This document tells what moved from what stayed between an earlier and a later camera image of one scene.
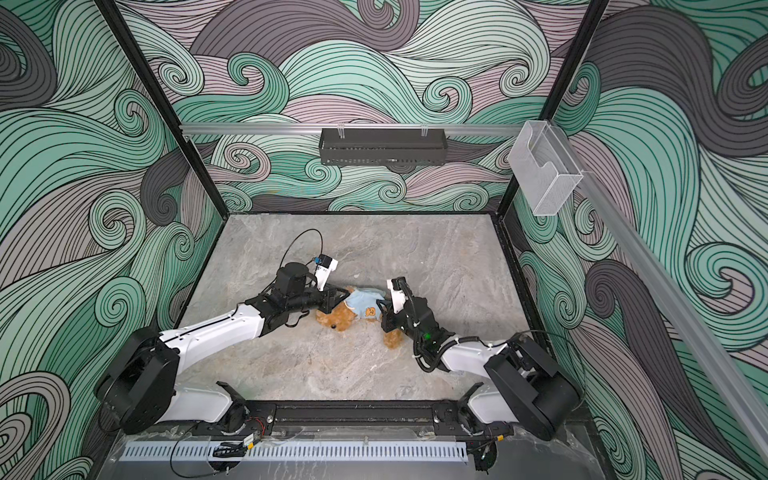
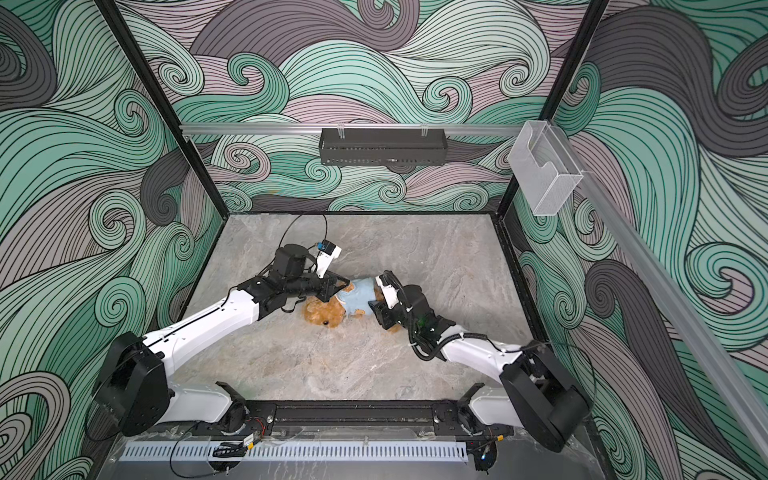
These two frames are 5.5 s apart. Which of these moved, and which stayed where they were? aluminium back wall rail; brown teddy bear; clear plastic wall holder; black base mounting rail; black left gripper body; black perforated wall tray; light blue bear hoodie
Moved: black left gripper body; brown teddy bear; light blue bear hoodie
Stayed: black base mounting rail; clear plastic wall holder; aluminium back wall rail; black perforated wall tray
